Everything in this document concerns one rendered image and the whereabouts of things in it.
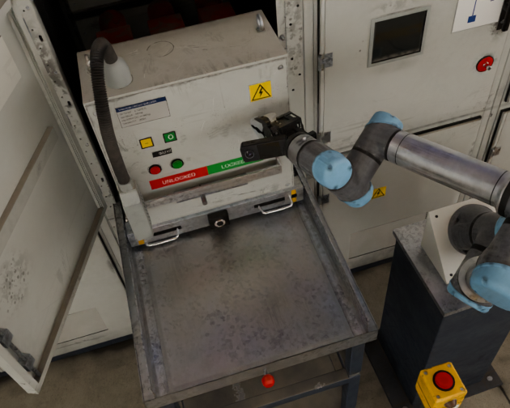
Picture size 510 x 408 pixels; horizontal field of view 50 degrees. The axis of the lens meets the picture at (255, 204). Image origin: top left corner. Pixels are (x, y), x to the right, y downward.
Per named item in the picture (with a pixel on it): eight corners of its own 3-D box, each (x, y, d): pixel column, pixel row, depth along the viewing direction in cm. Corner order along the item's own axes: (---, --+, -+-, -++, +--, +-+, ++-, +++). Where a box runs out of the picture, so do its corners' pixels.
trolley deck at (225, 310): (376, 339, 147) (379, 329, 142) (148, 410, 140) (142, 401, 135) (295, 167, 190) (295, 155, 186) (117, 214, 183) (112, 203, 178)
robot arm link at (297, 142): (299, 176, 125) (292, 146, 120) (288, 168, 129) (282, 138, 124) (326, 162, 127) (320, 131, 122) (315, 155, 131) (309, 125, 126)
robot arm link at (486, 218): (519, 226, 152) (553, 231, 138) (494, 267, 151) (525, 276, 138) (486, 202, 150) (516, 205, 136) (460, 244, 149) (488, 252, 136)
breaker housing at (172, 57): (295, 189, 168) (289, 53, 131) (134, 233, 162) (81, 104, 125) (249, 91, 200) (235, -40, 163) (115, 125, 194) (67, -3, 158)
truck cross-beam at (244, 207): (303, 199, 171) (303, 186, 166) (131, 247, 164) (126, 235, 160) (298, 188, 174) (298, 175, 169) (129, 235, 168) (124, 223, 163)
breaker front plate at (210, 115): (294, 192, 167) (287, 58, 131) (137, 235, 161) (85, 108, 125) (293, 189, 168) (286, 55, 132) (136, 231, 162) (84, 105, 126)
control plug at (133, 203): (155, 236, 149) (138, 194, 135) (137, 242, 148) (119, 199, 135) (150, 215, 154) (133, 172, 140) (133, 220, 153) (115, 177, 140)
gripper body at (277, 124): (293, 135, 140) (320, 153, 131) (265, 149, 138) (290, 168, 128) (287, 108, 136) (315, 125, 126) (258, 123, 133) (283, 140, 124)
